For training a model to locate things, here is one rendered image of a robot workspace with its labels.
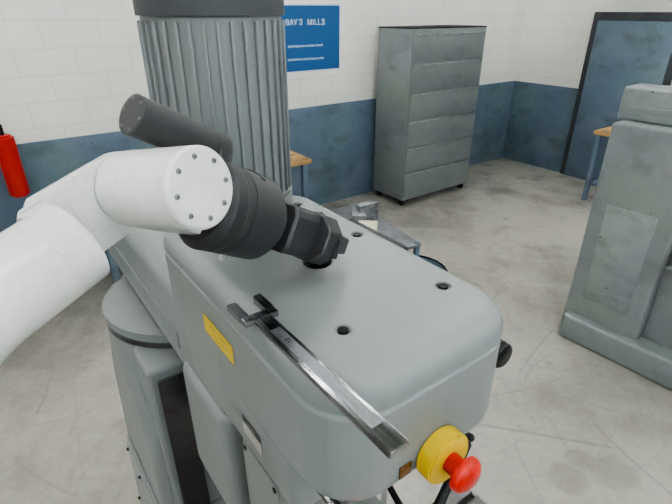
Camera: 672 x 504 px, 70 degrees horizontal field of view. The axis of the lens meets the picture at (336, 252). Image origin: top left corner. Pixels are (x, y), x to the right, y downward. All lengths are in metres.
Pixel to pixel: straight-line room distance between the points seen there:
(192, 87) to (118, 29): 4.12
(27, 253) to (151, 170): 0.10
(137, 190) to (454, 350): 0.32
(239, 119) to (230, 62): 0.07
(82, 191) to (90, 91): 4.32
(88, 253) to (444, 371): 0.32
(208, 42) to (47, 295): 0.40
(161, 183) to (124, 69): 4.44
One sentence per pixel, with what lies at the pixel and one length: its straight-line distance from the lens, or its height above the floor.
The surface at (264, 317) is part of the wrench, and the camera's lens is 0.49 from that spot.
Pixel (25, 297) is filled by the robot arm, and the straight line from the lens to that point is 0.36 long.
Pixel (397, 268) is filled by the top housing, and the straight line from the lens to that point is 0.59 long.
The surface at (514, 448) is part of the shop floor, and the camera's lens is 3.04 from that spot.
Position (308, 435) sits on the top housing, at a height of 1.82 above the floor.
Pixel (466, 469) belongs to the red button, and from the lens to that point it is 0.52.
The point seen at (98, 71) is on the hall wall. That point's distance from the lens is 4.76.
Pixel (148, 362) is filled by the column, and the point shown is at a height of 1.52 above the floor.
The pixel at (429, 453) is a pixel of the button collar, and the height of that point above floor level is 1.78.
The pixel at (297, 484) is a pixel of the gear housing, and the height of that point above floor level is 1.69.
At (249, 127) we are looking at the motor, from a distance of 0.68.
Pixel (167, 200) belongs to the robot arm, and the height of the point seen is 2.05.
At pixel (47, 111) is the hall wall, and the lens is 4.73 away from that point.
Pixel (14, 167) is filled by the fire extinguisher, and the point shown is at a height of 1.05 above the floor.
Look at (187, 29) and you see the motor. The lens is 0.67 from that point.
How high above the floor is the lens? 2.17
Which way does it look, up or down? 27 degrees down
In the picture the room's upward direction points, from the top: straight up
